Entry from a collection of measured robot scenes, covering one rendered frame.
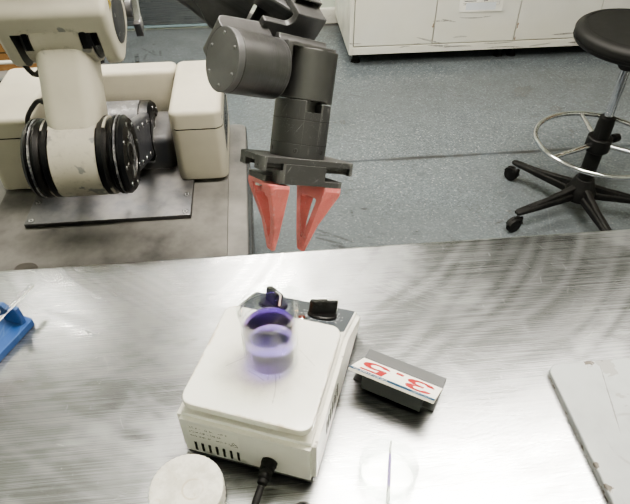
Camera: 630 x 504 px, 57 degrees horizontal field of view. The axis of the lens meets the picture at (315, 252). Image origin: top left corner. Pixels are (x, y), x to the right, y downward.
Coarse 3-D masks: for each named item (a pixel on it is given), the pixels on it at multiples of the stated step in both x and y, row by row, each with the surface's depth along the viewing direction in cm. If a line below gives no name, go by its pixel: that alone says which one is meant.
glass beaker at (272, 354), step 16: (256, 288) 51; (272, 288) 51; (288, 288) 51; (240, 304) 50; (256, 304) 52; (272, 304) 52; (288, 304) 52; (240, 320) 48; (256, 336) 48; (272, 336) 48; (288, 336) 49; (256, 352) 50; (272, 352) 49; (288, 352) 50; (256, 368) 51; (272, 368) 51; (288, 368) 52
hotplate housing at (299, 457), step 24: (336, 360) 56; (336, 384) 55; (192, 432) 53; (216, 432) 51; (240, 432) 51; (264, 432) 50; (312, 432) 50; (216, 456) 56; (240, 456) 54; (264, 456) 52; (288, 456) 51; (312, 456) 51; (264, 480) 51; (312, 480) 54
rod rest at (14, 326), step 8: (0, 304) 66; (8, 312) 66; (16, 312) 66; (8, 320) 67; (16, 320) 67; (24, 320) 67; (32, 320) 68; (0, 328) 67; (8, 328) 67; (16, 328) 67; (24, 328) 67; (0, 336) 66; (8, 336) 66; (16, 336) 66; (0, 344) 65; (8, 344) 65; (16, 344) 66; (0, 352) 64; (8, 352) 65; (0, 360) 64
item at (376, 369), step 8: (360, 368) 59; (368, 368) 60; (376, 368) 61; (384, 368) 62; (384, 376) 59; (392, 376) 60; (400, 376) 61; (408, 376) 62; (400, 384) 58; (408, 384) 59; (416, 384) 60; (424, 384) 61; (424, 392) 58; (432, 392) 59
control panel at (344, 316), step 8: (304, 304) 66; (304, 312) 63; (336, 312) 65; (344, 312) 65; (352, 312) 65; (312, 320) 61; (320, 320) 61; (336, 320) 62; (344, 320) 62; (344, 328) 60
